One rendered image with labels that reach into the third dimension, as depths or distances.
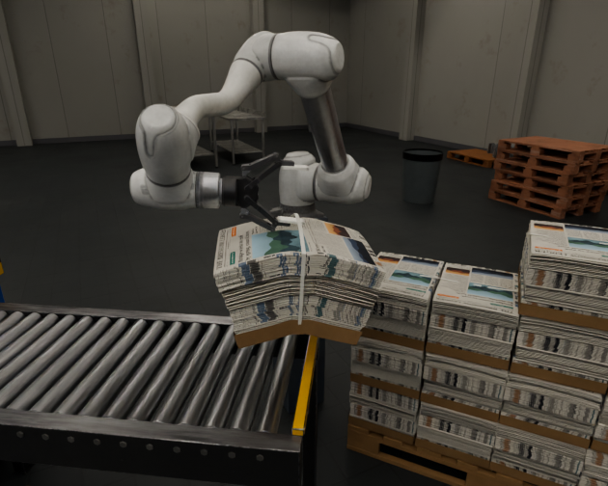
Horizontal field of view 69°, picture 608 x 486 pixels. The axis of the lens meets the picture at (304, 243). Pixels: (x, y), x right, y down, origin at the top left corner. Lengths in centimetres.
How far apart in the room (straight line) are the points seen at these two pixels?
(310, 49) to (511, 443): 154
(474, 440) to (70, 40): 1171
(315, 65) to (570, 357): 123
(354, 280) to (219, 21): 1204
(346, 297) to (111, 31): 1163
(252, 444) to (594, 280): 111
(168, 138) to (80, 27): 1150
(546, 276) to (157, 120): 123
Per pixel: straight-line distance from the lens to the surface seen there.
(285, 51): 137
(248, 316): 111
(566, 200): 585
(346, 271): 108
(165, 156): 96
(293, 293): 108
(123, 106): 1242
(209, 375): 130
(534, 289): 160
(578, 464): 198
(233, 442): 111
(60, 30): 1240
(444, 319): 169
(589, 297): 162
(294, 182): 183
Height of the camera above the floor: 158
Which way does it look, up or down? 21 degrees down
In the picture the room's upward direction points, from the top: straight up
